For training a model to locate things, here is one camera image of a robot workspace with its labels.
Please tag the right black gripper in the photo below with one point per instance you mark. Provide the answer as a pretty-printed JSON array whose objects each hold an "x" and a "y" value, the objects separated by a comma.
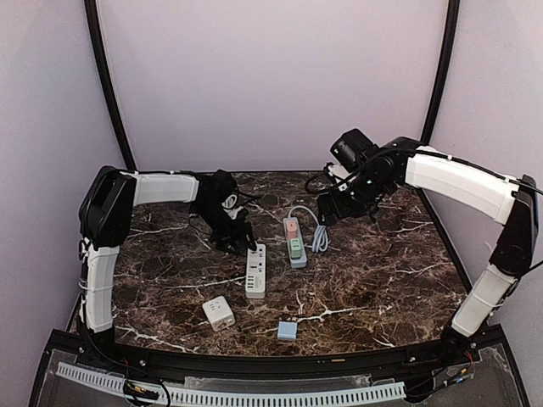
[{"x": 343, "y": 210}]

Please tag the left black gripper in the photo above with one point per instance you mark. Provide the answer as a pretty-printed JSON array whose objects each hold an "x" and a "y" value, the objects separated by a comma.
[{"x": 235, "y": 234}]

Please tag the white power strip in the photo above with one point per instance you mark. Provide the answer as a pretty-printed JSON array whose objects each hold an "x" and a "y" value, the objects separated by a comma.
[{"x": 255, "y": 279}]

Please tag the pink plug adapter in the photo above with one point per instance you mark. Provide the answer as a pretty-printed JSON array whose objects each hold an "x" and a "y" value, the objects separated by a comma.
[{"x": 291, "y": 226}]

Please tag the green plug adapter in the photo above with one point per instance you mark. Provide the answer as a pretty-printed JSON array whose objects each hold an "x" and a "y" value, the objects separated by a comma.
[{"x": 295, "y": 249}]

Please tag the blue-grey power strip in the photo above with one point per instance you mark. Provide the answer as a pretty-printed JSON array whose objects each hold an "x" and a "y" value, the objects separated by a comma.
[{"x": 300, "y": 263}]

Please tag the white cube socket adapter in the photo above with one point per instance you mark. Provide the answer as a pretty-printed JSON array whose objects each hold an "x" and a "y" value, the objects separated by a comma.
[{"x": 218, "y": 313}]

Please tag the blue plug adapter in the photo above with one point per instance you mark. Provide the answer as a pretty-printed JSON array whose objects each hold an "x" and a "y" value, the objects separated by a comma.
[{"x": 287, "y": 331}]

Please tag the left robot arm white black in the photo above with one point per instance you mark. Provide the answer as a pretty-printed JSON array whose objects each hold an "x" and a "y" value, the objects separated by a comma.
[{"x": 106, "y": 215}]

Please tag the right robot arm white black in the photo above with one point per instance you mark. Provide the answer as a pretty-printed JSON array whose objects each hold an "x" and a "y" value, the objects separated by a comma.
[{"x": 364, "y": 173}]

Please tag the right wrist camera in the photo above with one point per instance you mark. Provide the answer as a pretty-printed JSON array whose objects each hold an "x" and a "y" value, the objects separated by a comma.
[{"x": 353, "y": 149}]

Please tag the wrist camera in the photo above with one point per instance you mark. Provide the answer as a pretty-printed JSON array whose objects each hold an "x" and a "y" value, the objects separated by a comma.
[
  {"x": 223, "y": 185},
  {"x": 353, "y": 149}
]

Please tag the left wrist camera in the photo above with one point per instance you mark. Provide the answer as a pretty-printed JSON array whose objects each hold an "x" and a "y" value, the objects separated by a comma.
[{"x": 223, "y": 185}]

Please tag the black front frame rail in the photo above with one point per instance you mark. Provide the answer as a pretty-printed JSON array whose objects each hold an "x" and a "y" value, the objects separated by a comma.
[{"x": 415, "y": 360}]

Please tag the right black frame post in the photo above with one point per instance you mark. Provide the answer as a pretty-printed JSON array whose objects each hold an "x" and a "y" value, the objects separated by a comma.
[{"x": 446, "y": 48}]

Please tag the black frame post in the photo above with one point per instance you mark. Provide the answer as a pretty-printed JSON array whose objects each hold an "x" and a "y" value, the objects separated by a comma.
[
  {"x": 97, "y": 41},
  {"x": 446, "y": 48}
]

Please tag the left black frame post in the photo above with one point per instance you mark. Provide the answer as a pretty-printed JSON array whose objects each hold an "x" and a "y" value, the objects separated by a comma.
[{"x": 97, "y": 41}]

